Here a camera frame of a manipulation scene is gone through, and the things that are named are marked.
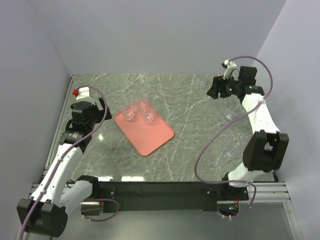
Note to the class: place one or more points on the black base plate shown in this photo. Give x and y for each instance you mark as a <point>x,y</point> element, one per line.
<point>162,196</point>

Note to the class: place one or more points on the clear glass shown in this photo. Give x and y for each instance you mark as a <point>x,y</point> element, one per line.
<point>129,112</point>
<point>200,78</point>
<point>140,100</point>
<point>148,114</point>

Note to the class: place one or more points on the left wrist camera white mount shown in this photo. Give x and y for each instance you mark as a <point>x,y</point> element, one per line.
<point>83,95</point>

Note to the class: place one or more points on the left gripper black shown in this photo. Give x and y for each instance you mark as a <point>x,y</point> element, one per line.
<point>100,112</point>

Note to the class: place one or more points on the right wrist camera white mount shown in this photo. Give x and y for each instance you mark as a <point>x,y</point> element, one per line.
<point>228,66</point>

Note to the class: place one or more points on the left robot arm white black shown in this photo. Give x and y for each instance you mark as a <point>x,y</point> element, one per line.
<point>47,210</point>

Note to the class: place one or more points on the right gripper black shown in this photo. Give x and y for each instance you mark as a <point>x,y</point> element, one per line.
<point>218,83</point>

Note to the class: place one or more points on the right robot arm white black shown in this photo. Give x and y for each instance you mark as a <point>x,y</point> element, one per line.
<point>266,148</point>

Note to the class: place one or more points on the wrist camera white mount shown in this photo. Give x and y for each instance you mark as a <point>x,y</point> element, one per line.
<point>228,66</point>
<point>83,95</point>

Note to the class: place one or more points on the salmon pink plastic tray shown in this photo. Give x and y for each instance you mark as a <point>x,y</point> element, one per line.
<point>145,137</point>

